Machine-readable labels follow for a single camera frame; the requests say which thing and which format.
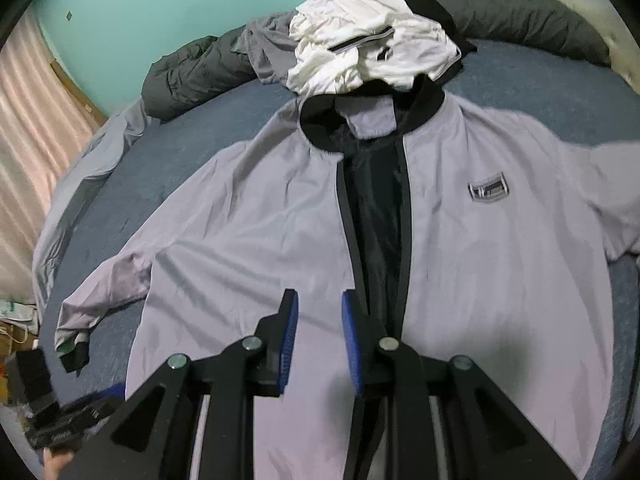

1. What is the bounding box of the white plastic bag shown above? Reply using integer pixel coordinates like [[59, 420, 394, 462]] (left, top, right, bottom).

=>
[[0, 300, 39, 335]]

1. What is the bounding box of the white garment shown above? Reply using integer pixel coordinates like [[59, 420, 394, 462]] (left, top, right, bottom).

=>
[[287, 0, 464, 98]]

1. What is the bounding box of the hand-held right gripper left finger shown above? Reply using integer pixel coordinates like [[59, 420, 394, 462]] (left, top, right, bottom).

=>
[[60, 288, 300, 480]]

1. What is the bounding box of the person's left hand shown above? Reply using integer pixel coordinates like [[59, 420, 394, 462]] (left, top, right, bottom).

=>
[[43, 446, 77, 480]]

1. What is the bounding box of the cream tufted headboard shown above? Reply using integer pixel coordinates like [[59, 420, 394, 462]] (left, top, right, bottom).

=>
[[542, 0, 640, 92]]

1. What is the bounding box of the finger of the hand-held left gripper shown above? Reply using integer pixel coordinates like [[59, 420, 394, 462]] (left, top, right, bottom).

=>
[[84, 384, 127, 417]]

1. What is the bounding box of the pink curtain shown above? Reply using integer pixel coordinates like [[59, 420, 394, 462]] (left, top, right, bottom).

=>
[[0, 9, 109, 307]]

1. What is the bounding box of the light grey blanket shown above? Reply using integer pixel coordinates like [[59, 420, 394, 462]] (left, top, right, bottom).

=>
[[32, 97, 152, 307]]

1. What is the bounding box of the wooden frame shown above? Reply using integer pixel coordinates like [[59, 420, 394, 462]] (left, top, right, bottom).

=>
[[49, 59, 109, 127]]

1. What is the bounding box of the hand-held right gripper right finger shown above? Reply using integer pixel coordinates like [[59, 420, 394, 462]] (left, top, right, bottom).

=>
[[341, 287, 581, 480]]

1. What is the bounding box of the black garment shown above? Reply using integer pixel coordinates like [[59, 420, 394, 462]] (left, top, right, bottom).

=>
[[397, 0, 479, 58]]

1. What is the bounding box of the grey garment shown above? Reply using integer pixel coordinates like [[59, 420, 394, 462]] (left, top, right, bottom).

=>
[[232, 12, 302, 87]]

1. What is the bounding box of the bed with blue sheet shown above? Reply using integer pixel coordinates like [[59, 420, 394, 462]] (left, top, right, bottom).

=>
[[30, 37, 640, 480]]

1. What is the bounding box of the dark grey duvet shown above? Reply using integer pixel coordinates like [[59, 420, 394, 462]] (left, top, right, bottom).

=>
[[140, 0, 613, 121]]

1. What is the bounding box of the light purple jacket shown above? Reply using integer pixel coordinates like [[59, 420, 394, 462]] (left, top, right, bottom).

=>
[[54, 77, 640, 480]]

